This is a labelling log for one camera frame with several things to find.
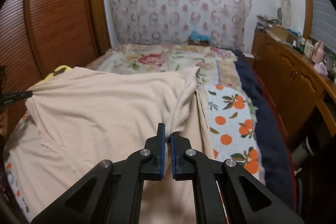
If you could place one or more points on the navy blue bed sheet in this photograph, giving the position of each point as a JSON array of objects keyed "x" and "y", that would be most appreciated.
[{"x": 275, "y": 158}]

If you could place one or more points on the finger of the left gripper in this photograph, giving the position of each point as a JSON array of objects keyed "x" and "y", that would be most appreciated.
[{"x": 9, "y": 98}]

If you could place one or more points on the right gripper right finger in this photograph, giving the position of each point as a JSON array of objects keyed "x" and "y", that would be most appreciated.
[{"x": 225, "y": 192}]

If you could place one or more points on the yellow pikachu plush toy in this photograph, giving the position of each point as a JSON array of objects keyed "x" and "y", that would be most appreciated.
[{"x": 59, "y": 70}]

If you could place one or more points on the brown louvered wardrobe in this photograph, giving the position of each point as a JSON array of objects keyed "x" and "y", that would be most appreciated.
[{"x": 39, "y": 35}]

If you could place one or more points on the pink circle pattern curtain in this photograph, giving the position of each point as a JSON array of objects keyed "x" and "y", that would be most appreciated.
[{"x": 172, "y": 21}]

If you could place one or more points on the person's left hand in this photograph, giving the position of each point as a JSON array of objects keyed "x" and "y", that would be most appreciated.
[{"x": 3, "y": 123}]

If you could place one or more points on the orange print white blanket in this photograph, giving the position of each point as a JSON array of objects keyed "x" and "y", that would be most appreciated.
[{"x": 232, "y": 128}]

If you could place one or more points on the cardboard box with blue cloth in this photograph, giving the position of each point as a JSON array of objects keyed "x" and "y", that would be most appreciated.
[{"x": 196, "y": 39}]

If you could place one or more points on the long wooden cabinet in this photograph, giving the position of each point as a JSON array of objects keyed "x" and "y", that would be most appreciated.
[{"x": 293, "y": 87}]

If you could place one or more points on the grey window roller blind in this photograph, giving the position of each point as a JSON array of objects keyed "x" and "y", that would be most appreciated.
[{"x": 324, "y": 23}]

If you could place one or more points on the stack of folded clothes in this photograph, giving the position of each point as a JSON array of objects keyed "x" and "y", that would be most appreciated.
[{"x": 266, "y": 22}]

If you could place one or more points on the peach printed t-shirt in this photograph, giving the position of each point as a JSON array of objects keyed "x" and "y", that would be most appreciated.
[{"x": 81, "y": 117}]

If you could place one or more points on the floral beige bed quilt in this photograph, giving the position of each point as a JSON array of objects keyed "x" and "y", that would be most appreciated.
[{"x": 216, "y": 66}]

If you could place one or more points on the pink tissue pack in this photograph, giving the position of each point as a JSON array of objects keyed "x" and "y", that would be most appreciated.
[{"x": 321, "y": 69}]

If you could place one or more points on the open cardboard box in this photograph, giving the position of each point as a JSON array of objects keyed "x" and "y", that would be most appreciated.
[{"x": 281, "y": 34}]

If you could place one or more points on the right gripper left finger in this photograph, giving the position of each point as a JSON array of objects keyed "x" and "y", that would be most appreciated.
[{"x": 111, "y": 192}]

